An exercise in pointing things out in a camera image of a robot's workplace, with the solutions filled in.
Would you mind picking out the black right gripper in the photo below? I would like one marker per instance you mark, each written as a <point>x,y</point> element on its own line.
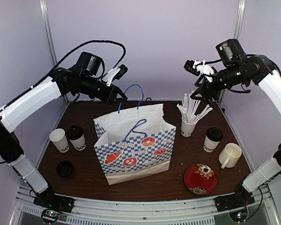
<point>206,87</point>

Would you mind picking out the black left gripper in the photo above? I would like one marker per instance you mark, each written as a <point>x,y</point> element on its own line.
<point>110,98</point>

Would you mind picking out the blue checkered paper bag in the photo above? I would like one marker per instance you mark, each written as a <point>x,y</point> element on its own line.
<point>134,143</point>

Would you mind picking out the black plastic cup lid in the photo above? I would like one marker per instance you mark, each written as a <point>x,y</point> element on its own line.
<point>75,132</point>

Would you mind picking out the white paper coffee cup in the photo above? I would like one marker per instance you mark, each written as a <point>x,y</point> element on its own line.
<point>79,144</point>

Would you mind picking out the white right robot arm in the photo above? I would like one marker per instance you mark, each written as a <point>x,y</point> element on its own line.
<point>242,69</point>

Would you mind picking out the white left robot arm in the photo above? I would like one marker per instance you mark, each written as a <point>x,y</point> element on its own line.
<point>78,79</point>

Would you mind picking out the white cup holding straws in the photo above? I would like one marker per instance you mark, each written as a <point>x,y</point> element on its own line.
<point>187,128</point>

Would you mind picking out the cream ceramic mug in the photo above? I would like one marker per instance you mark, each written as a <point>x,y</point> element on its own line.
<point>230,155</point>

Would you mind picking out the red floral plate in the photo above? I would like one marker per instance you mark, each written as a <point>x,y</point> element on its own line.
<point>200,179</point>

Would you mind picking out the black plastic lid stack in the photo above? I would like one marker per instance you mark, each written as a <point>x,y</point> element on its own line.
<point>65,169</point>

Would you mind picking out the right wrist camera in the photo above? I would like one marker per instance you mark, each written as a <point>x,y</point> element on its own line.
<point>200,69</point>

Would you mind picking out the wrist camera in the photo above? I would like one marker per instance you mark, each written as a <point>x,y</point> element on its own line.
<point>114,74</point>
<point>200,69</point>

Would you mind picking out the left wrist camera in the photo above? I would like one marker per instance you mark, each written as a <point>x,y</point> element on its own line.
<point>114,74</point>

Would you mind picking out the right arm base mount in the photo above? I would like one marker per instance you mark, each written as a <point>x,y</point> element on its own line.
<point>240,198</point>

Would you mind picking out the aluminium front rail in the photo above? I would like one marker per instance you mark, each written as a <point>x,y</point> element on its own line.
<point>199,211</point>

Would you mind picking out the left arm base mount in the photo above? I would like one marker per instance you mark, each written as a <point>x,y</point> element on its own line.
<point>50,200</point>

